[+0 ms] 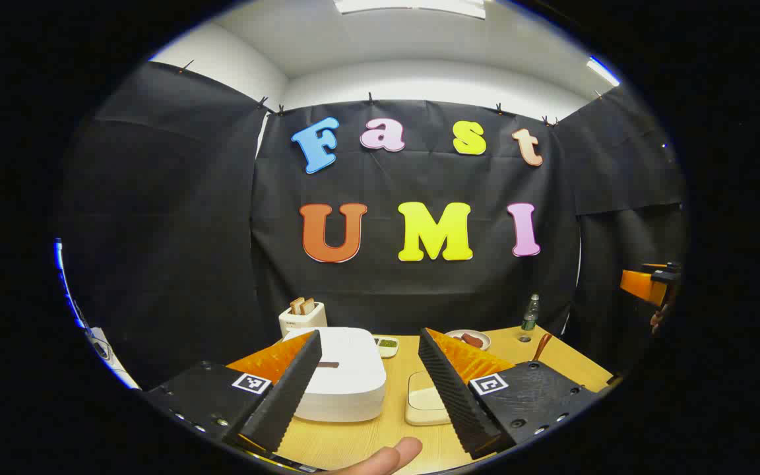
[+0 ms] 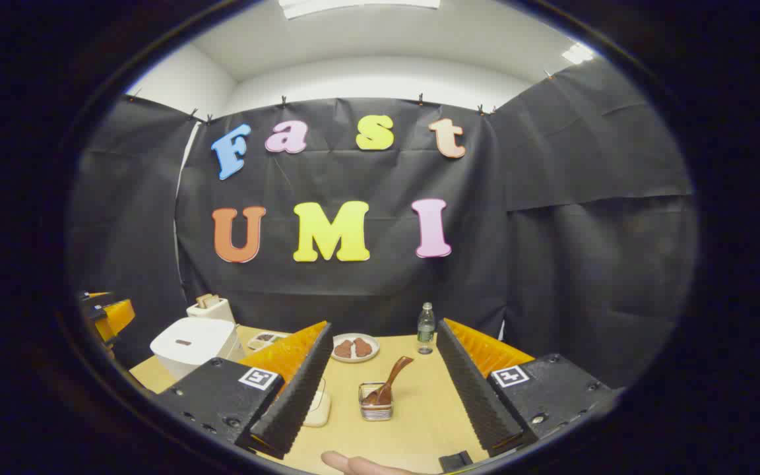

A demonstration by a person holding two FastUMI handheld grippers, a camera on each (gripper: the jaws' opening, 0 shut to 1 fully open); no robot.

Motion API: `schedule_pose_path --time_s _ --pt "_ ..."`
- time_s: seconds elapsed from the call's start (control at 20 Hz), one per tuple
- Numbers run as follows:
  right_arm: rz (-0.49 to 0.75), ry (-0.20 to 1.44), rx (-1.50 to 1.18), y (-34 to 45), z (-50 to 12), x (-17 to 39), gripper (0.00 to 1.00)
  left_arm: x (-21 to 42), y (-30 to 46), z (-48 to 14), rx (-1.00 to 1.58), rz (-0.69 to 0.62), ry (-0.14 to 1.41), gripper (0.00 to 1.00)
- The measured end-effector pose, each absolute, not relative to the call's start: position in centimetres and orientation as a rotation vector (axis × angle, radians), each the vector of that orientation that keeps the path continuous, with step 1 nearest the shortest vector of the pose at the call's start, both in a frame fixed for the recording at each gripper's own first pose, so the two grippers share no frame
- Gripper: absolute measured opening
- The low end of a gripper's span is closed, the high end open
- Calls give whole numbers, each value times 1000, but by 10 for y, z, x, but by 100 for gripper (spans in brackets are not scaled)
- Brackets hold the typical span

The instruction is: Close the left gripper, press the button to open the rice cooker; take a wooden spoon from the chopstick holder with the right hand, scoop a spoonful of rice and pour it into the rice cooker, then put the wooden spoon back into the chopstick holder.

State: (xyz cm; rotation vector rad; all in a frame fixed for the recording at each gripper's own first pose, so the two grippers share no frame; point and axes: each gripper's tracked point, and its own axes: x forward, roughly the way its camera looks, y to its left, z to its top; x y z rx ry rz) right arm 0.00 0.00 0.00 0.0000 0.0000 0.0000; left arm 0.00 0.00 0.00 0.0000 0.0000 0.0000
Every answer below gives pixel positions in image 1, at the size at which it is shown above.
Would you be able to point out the narrow ceiling light strip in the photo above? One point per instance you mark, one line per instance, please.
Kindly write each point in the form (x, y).
(603, 71)

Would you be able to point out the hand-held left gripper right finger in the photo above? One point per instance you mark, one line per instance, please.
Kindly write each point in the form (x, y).
(452, 396)

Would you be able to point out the white divided grain dish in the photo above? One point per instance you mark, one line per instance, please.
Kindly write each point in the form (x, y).
(388, 347)

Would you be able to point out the black backdrop cloth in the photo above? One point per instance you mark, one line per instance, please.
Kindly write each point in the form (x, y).
(386, 297)

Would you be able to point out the white round plate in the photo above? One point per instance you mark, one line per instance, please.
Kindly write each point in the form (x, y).
(454, 334)

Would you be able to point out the white side table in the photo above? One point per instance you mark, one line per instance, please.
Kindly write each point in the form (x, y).
(101, 346)

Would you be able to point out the white square rice container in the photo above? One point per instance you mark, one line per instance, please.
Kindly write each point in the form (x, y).
(423, 404)

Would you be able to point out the clear green-label water bottle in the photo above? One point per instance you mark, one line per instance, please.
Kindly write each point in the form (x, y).
(530, 316)

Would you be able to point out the brown wooden spoon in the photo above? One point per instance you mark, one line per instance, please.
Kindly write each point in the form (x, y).
(541, 346)

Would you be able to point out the brown toast slice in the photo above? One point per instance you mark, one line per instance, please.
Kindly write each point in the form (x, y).
(296, 306)
(309, 305)

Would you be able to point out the ceiling light panel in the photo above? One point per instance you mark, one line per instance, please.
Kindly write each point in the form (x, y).
(413, 6)

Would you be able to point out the white rice cooker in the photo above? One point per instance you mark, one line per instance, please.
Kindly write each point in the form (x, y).
(347, 389)

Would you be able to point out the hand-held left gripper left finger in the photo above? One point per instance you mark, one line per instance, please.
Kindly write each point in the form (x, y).
(287, 396)

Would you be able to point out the white toaster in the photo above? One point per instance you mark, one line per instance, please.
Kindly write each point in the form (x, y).
(301, 321)

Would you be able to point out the brown meat piece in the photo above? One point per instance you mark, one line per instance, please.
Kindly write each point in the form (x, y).
(477, 343)
(469, 338)

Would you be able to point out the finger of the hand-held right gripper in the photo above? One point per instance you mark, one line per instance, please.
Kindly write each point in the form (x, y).
(640, 285)

